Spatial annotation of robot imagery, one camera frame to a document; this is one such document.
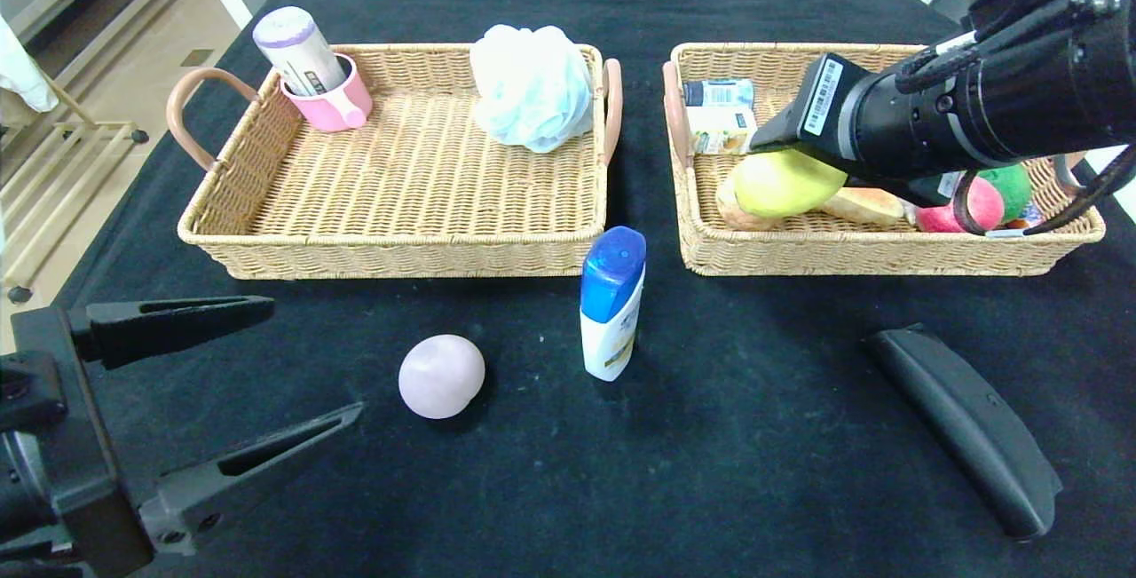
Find golden bread loaf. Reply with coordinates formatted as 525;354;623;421
821;187;906;226

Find yellow round fruit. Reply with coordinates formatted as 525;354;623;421
733;149;848;219

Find red peach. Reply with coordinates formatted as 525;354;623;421
916;177;1006;234

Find pink mug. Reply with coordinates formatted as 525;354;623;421
282;54;375;133

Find white hanging cloth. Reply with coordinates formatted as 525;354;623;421
0;17;61;115

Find green round fruit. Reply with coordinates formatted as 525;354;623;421
976;163;1032;222

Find white tube with purple cap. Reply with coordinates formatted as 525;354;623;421
253;7;349;98

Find small blue labelled bottle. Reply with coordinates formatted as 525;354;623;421
682;79;755;108

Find small white juice carton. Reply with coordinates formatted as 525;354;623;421
688;107;758;155

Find light blue bath pouf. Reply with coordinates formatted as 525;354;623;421
470;25;596;154

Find cream puff pastry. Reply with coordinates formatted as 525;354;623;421
717;177;755;231

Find black table cloth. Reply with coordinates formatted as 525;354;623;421
0;0;1136;578

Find wicker basket holding pink mug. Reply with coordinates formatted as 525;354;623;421
167;44;624;281

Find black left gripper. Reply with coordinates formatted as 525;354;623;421
0;294;366;578

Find wicker basket holding food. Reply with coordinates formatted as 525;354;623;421
661;42;1108;277

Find white shampoo bottle blue cap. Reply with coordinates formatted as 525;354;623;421
580;226;647;383

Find pale purple round ball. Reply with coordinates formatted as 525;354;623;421
398;335;487;421

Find black curved plastic piece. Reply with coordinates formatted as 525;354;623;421
865;323;1063;543

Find beige metal trolley frame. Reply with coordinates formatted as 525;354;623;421
0;72;150;305

